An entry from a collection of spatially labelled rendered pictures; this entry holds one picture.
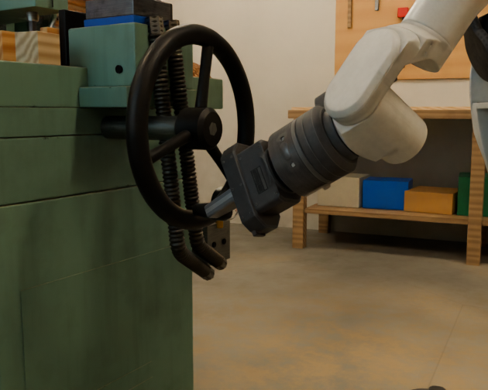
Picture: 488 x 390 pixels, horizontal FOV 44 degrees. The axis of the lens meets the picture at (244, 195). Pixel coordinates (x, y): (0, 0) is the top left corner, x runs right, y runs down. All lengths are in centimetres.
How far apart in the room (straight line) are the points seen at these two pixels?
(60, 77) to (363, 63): 45
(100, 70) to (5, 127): 17
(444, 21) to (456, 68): 342
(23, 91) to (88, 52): 13
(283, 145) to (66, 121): 36
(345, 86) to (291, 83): 373
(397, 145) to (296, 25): 374
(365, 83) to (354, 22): 363
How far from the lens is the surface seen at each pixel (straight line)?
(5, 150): 86
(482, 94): 120
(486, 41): 108
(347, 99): 65
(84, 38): 97
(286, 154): 70
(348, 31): 427
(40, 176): 90
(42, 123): 90
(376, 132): 68
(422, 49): 68
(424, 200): 371
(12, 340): 91
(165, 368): 118
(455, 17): 71
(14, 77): 87
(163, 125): 89
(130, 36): 90
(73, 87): 94
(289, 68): 440
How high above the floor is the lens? 83
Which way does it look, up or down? 8 degrees down
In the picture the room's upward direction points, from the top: straight up
